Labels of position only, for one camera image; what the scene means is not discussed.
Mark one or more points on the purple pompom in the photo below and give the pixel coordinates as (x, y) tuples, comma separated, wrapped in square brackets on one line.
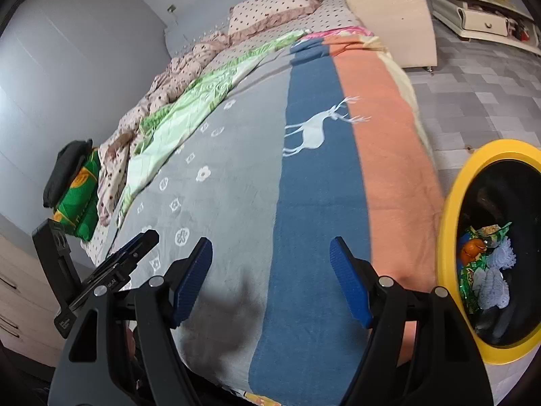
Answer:
[(501, 253), (490, 287)]

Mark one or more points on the pink striped cloth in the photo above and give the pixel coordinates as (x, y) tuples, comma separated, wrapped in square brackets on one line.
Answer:
[(338, 31)]

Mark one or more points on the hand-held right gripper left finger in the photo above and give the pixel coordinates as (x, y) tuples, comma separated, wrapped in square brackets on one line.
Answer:
[(190, 283)]

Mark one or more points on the pink dotted pillow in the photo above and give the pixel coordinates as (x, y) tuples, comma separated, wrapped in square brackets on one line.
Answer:
[(270, 10)]

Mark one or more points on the brown fuzzy cloth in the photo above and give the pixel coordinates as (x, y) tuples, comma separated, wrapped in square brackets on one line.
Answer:
[(120, 143)]

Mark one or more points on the cream television stand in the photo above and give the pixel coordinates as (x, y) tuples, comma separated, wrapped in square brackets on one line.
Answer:
[(482, 21)]

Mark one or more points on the beige drawer cabinet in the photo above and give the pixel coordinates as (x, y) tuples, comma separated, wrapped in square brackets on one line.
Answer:
[(17, 304)]

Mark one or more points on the yellow trash bin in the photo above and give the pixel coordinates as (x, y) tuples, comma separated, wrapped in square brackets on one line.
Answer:
[(454, 203)]

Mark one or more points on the orange tangerine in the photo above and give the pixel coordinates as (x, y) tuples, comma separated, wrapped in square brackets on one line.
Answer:
[(472, 250)]

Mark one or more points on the light green quilt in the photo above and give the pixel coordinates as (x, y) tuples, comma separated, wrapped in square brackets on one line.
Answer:
[(190, 105)]

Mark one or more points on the pink dotted duvet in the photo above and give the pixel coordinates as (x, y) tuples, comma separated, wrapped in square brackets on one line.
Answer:
[(186, 67)]

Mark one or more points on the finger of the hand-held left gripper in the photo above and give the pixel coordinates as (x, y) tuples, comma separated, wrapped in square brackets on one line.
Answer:
[(110, 281), (135, 239)]

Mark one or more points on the cream bedside cabinet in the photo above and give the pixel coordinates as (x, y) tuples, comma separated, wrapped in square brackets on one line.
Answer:
[(389, 21)]

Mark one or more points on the black folded cloth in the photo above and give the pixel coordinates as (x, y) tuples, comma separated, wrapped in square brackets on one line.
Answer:
[(65, 169)]

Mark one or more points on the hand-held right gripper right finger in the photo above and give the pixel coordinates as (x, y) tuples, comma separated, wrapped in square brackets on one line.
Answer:
[(351, 283)]

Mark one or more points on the green patterned cushion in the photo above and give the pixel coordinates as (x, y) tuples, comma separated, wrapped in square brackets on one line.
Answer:
[(76, 203)]

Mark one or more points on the green snack bag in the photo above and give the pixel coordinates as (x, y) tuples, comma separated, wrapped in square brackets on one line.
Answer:
[(467, 277)]

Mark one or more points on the grey blue orange printed blanket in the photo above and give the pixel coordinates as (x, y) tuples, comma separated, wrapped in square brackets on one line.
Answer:
[(236, 220)]

